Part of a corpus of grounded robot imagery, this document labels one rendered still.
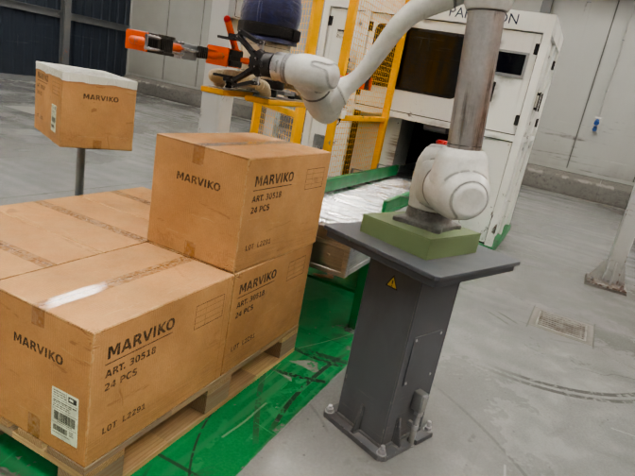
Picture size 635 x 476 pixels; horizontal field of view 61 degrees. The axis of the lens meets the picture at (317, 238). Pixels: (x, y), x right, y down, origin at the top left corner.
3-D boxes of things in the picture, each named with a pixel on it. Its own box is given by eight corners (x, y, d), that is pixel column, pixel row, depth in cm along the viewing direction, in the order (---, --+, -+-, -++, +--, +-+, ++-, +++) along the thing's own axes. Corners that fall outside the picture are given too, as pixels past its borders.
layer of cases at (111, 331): (135, 259, 285) (142, 186, 274) (299, 323, 247) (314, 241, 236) (-128, 336, 180) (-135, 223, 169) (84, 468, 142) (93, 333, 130)
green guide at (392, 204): (445, 187, 446) (448, 176, 443) (457, 190, 442) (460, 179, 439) (380, 213, 305) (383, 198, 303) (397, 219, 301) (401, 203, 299)
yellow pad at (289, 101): (291, 103, 215) (293, 91, 214) (313, 108, 212) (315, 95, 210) (244, 100, 186) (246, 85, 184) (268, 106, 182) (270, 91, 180)
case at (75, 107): (33, 127, 336) (35, 60, 325) (99, 131, 362) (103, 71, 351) (59, 146, 293) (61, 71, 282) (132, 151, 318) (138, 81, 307)
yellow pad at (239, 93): (251, 95, 223) (252, 82, 221) (271, 99, 219) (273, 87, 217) (199, 91, 193) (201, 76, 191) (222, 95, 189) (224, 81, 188)
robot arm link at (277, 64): (281, 83, 163) (265, 79, 165) (295, 85, 171) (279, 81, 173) (285, 52, 160) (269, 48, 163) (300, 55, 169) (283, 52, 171)
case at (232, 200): (241, 217, 251) (253, 132, 240) (315, 242, 235) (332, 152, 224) (145, 240, 199) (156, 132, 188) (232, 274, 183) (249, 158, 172)
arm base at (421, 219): (467, 228, 189) (471, 212, 188) (437, 234, 172) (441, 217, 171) (421, 213, 200) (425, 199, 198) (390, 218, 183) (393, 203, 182)
